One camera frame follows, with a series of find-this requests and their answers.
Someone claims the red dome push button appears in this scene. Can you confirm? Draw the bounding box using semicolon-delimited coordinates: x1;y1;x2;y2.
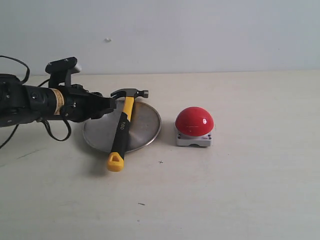
174;106;215;148

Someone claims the yellow black claw hammer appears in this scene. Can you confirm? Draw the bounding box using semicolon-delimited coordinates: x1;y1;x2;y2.
106;88;149;172

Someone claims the round steel plate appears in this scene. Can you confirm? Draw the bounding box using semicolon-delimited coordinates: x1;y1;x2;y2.
82;100;162;153

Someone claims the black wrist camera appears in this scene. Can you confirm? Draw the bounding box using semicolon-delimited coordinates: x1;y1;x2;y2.
45;56;82;89

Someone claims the black cable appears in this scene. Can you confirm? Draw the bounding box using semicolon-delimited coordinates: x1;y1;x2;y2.
0;55;72;150

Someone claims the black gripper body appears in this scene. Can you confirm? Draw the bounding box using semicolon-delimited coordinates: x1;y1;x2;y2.
59;84;100;123

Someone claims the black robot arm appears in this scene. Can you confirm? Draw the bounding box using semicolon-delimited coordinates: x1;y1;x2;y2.
0;74;117;127

